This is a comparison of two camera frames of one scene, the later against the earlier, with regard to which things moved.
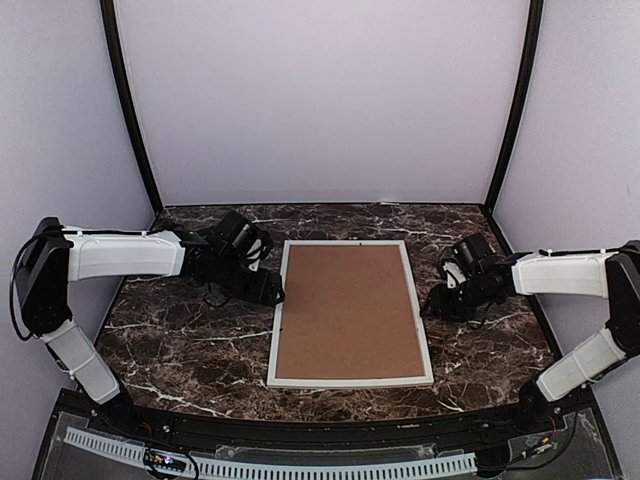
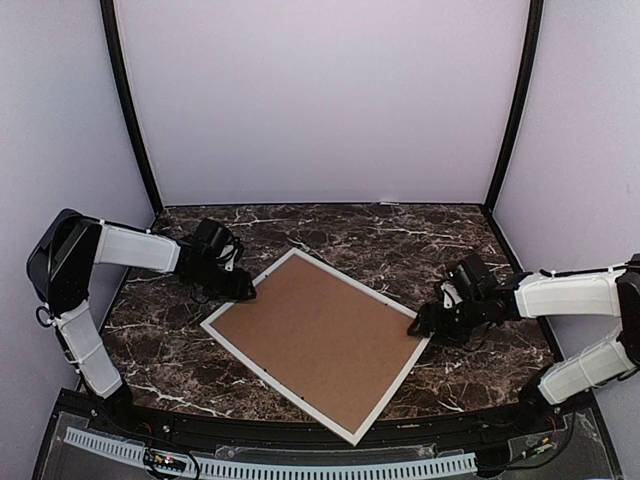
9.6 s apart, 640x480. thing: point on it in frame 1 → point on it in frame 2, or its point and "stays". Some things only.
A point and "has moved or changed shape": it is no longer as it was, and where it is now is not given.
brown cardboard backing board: x=348 y=313 has moved or changed shape
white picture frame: x=428 y=377 → x=337 y=348
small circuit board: x=168 y=463 stays
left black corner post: x=123 y=76 stays
